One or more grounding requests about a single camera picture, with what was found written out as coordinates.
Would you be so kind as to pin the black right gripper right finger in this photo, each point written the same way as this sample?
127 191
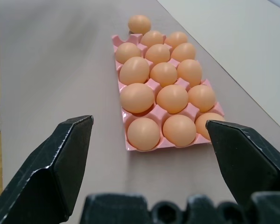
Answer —
245 158

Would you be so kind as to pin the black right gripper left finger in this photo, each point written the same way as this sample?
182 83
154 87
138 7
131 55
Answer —
49 172

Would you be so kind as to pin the brown egg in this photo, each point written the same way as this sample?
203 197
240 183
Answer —
176 39
163 74
201 98
139 24
137 98
172 98
157 53
179 130
203 127
152 38
184 51
143 133
128 52
189 72
134 70

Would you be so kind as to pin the pink plastic egg tray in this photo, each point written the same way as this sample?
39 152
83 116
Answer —
177 98

